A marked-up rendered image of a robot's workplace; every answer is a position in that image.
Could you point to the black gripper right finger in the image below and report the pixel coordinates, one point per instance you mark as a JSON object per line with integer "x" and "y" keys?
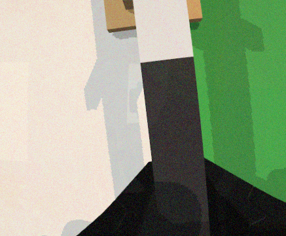
{"x": 237, "y": 208}

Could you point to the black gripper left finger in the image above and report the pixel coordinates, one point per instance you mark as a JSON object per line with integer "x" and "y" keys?
{"x": 133, "y": 213}

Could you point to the green flat mat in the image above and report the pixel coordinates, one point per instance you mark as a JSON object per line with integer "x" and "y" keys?
{"x": 239, "y": 53}

